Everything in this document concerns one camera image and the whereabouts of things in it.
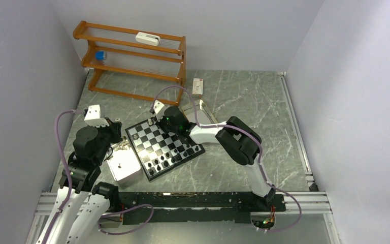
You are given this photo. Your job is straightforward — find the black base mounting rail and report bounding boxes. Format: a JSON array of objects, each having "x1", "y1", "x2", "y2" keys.
[{"x1": 99, "y1": 183, "x2": 286, "y2": 225}]

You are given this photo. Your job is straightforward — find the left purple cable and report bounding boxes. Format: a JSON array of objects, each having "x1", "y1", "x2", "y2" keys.
[{"x1": 42, "y1": 109, "x2": 85, "y2": 244}]

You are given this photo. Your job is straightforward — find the wooden three-tier rack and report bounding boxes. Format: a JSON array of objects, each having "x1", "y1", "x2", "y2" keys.
[{"x1": 73, "y1": 20, "x2": 186, "y2": 101}]

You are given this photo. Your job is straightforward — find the blue cap on rack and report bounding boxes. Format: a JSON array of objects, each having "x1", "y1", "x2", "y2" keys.
[{"x1": 94, "y1": 51, "x2": 107, "y2": 61}]

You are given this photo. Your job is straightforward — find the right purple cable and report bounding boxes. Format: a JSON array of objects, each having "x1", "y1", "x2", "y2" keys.
[{"x1": 151, "y1": 85, "x2": 303, "y2": 234}]

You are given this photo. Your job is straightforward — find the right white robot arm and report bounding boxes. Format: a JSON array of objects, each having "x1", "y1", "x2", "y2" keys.
[{"x1": 150, "y1": 102, "x2": 276, "y2": 210}]

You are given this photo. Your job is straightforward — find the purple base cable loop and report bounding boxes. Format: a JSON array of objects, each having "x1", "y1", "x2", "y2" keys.
[{"x1": 96, "y1": 203, "x2": 154, "y2": 236}]

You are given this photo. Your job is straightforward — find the small white red box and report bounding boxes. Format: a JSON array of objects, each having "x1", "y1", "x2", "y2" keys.
[{"x1": 192, "y1": 78, "x2": 204, "y2": 96}]

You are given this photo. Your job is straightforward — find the black white chess board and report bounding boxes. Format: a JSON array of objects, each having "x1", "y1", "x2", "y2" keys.
[{"x1": 125, "y1": 118, "x2": 205, "y2": 181}]

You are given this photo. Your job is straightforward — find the white device on rack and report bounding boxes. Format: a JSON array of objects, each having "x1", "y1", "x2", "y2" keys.
[{"x1": 135, "y1": 32, "x2": 161, "y2": 46}]

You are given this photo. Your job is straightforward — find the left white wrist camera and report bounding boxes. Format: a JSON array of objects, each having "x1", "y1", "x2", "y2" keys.
[{"x1": 84, "y1": 105, "x2": 110, "y2": 128}]

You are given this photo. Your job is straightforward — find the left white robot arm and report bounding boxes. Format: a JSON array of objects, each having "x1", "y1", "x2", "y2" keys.
[{"x1": 37, "y1": 118, "x2": 123, "y2": 243}]

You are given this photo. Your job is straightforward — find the silver tin with white pieces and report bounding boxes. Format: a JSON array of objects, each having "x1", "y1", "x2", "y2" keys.
[{"x1": 105, "y1": 136, "x2": 141, "y2": 183}]

